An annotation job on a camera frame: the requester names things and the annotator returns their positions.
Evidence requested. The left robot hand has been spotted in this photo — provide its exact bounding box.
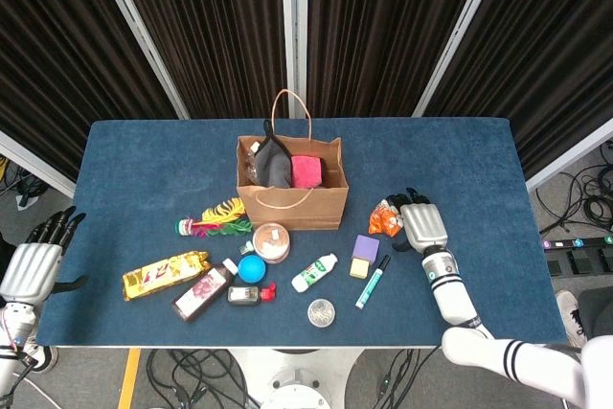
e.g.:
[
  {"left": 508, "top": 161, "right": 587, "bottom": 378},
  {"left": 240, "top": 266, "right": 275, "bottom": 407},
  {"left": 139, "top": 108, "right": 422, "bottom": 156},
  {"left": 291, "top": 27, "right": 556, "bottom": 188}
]
[{"left": 0, "top": 206, "right": 91, "bottom": 305}]

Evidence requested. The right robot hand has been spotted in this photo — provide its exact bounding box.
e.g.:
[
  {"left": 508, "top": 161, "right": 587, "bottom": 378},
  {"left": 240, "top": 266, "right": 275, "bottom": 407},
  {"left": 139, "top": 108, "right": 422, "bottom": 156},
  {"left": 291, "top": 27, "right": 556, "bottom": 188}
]
[{"left": 386, "top": 187, "right": 450, "bottom": 253}]

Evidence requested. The orange snack bag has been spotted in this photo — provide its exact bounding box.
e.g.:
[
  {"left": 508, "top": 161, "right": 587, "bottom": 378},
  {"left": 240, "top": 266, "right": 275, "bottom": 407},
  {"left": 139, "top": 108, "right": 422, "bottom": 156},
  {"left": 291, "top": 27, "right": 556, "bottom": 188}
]
[{"left": 367, "top": 197, "right": 406, "bottom": 238}]

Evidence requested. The yellow snack package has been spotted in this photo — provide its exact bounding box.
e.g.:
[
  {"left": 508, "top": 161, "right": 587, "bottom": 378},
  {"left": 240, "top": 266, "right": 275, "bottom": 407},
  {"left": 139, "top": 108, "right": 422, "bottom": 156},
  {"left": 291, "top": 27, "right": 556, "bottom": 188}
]
[{"left": 122, "top": 250, "right": 212, "bottom": 303}]

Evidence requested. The pink and black cloth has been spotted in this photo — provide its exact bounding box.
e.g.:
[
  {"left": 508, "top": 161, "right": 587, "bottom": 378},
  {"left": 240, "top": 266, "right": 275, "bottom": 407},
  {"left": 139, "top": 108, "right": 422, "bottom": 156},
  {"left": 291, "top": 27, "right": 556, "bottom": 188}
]
[{"left": 251, "top": 119, "right": 327, "bottom": 190}]

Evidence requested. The clear plastic bag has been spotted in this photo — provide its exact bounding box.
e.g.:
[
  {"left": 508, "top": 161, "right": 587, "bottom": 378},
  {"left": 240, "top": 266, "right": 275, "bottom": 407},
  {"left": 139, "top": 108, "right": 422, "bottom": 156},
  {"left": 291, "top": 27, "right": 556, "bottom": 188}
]
[{"left": 244, "top": 140, "right": 262, "bottom": 185}]

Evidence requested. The brown paper bag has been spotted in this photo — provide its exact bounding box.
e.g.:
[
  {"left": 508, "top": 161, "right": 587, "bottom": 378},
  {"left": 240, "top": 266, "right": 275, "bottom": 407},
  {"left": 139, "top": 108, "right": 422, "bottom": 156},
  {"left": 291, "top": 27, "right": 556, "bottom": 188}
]
[{"left": 236, "top": 88, "right": 350, "bottom": 232}]

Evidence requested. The purple cube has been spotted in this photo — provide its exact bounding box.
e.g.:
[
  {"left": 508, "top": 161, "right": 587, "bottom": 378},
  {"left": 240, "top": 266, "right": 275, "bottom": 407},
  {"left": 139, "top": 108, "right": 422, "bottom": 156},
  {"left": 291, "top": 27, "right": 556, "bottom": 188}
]
[{"left": 352, "top": 235, "right": 381, "bottom": 262}]

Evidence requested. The pale yellow cube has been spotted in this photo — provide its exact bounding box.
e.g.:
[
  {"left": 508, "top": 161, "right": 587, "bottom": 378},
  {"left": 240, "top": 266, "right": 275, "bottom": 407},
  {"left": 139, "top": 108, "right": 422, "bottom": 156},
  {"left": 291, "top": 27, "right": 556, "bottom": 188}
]
[{"left": 349, "top": 258, "right": 372, "bottom": 280}]

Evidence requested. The green marker pen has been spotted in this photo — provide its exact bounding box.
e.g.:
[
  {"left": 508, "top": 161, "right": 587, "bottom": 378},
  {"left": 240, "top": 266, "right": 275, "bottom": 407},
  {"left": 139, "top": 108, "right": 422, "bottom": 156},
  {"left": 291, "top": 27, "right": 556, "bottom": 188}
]
[{"left": 354, "top": 254, "right": 392, "bottom": 311}]

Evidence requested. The white sneaker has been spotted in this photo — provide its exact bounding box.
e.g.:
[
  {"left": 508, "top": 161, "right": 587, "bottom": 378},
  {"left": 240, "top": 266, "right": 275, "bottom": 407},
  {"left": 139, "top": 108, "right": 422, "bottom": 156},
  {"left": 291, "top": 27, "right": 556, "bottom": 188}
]
[
  {"left": 23, "top": 344, "right": 59, "bottom": 375},
  {"left": 555, "top": 289, "right": 591, "bottom": 351}
]

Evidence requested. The white green plastic bottle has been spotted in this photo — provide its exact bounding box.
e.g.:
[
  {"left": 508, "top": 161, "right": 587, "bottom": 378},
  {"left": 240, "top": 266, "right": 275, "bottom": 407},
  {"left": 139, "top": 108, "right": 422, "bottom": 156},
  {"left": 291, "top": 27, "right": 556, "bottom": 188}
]
[{"left": 290, "top": 252, "right": 339, "bottom": 293}]

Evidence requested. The blue table mat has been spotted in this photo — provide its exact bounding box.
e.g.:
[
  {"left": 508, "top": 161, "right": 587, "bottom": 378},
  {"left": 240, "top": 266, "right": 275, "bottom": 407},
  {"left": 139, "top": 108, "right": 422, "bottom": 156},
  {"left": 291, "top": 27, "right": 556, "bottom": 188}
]
[{"left": 35, "top": 117, "right": 569, "bottom": 348}]

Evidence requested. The round pink jar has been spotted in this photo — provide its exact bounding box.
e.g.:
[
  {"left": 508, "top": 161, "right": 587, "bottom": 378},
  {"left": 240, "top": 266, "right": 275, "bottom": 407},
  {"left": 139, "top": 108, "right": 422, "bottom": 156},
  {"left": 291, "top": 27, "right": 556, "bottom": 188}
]
[{"left": 252, "top": 221, "right": 291, "bottom": 264}]

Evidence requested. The brown floral label bottle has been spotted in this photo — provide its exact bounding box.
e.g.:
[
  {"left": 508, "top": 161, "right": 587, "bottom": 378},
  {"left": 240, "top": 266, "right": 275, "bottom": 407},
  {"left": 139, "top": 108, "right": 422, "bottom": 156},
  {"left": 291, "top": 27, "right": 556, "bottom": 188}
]
[{"left": 171, "top": 258, "right": 239, "bottom": 324}]

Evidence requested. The blue ball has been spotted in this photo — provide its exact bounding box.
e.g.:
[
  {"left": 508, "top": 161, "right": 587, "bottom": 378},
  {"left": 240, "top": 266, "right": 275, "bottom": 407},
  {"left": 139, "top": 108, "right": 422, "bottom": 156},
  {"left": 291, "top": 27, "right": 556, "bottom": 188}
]
[{"left": 238, "top": 255, "right": 266, "bottom": 284}]

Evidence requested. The small dark red-capped bottle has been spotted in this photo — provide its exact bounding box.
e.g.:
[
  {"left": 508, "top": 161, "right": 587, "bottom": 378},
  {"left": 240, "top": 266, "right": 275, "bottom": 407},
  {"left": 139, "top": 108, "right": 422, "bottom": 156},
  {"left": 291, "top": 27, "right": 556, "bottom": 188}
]
[{"left": 226, "top": 282, "right": 279, "bottom": 307}]

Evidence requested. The colourful feather shuttlecock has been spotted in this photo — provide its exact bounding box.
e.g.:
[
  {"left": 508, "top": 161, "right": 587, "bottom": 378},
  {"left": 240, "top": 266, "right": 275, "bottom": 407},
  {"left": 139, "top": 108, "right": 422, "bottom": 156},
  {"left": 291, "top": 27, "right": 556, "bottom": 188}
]
[{"left": 174, "top": 196, "right": 254, "bottom": 239}]

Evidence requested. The black pleated curtain panel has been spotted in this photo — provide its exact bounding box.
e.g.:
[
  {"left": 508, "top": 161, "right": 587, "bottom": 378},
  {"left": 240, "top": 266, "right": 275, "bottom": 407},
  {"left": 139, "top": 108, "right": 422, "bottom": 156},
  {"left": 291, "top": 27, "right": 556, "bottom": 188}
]
[
  {"left": 0, "top": 0, "right": 179, "bottom": 183},
  {"left": 306, "top": 0, "right": 489, "bottom": 118},
  {"left": 108, "top": 0, "right": 288, "bottom": 121},
  {"left": 423, "top": 0, "right": 613, "bottom": 180}
]

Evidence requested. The black floor cable bundle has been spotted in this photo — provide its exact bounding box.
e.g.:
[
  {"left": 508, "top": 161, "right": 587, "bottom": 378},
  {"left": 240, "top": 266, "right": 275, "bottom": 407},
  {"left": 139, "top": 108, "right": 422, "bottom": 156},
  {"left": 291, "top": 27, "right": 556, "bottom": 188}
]
[
  {"left": 534, "top": 139, "right": 613, "bottom": 234},
  {"left": 145, "top": 349, "right": 260, "bottom": 409},
  {"left": 0, "top": 154, "right": 47, "bottom": 199},
  {"left": 372, "top": 349, "right": 422, "bottom": 409}
]

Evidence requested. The white partition base rail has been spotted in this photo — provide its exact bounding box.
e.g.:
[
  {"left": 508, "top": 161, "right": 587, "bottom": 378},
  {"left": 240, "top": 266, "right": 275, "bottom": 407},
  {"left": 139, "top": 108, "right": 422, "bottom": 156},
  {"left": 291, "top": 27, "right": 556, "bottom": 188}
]
[
  {"left": 0, "top": 129, "right": 78, "bottom": 198},
  {"left": 525, "top": 117, "right": 613, "bottom": 193}
]

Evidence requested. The white table pedestal base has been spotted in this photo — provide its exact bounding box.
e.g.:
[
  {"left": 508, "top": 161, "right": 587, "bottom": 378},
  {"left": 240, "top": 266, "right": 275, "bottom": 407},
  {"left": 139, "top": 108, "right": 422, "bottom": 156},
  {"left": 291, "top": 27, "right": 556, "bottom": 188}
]
[{"left": 229, "top": 347, "right": 363, "bottom": 409}]

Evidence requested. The white partition frame post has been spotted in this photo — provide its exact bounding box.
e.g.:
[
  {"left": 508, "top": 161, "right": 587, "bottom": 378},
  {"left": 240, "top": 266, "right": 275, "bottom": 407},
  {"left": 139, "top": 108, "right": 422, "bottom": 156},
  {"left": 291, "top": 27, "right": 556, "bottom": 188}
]
[
  {"left": 88, "top": 0, "right": 191, "bottom": 121},
  {"left": 412, "top": 0, "right": 509, "bottom": 118},
  {"left": 280, "top": 0, "right": 310, "bottom": 118}
]

